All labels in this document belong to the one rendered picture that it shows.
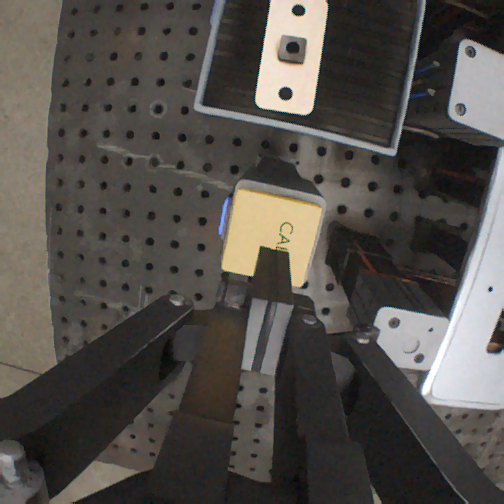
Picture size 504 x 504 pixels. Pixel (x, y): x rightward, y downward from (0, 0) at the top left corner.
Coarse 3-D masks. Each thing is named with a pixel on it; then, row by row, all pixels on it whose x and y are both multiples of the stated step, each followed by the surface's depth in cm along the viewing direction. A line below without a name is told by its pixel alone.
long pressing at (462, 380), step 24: (480, 216) 43; (480, 240) 43; (480, 264) 45; (456, 288) 46; (480, 288) 45; (456, 312) 46; (480, 312) 46; (456, 336) 47; (480, 336) 47; (456, 360) 48; (480, 360) 48; (432, 384) 49; (456, 384) 49; (480, 384) 49; (480, 408) 50
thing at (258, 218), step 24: (240, 192) 28; (264, 192) 29; (240, 216) 28; (264, 216) 28; (288, 216) 28; (312, 216) 28; (240, 240) 29; (264, 240) 29; (288, 240) 29; (312, 240) 29; (240, 264) 29
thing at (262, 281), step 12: (264, 252) 20; (264, 264) 18; (264, 276) 16; (264, 288) 15; (252, 300) 14; (264, 300) 14; (252, 312) 14; (264, 312) 14; (252, 324) 14; (264, 324) 14; (252, 336) 15; (252, 348) 15; (252, 360) 15
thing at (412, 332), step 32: (352, 256) 60; (384, 256) 63; (352, 288) 56; (384, 288) 46; (416, 288) 49; (352, 320) 49; (384, 320) 41; (416, 320) 40; (448, 320) 41; (416, 352) 41
